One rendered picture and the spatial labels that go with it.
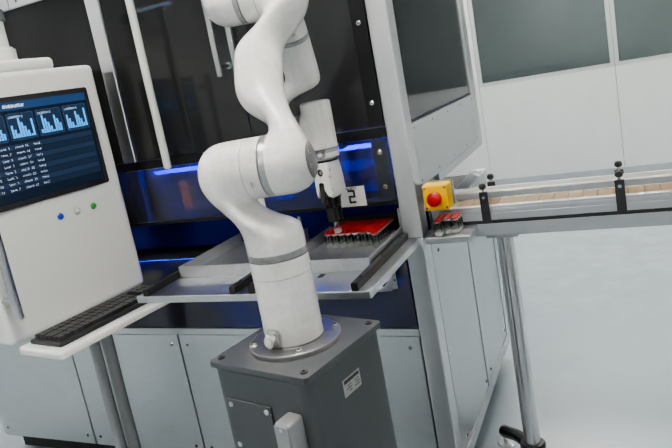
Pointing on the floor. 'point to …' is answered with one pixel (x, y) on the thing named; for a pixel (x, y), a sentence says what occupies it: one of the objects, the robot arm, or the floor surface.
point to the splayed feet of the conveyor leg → (515, 438)
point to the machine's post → (408, 188)
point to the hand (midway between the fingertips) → (334, 213)
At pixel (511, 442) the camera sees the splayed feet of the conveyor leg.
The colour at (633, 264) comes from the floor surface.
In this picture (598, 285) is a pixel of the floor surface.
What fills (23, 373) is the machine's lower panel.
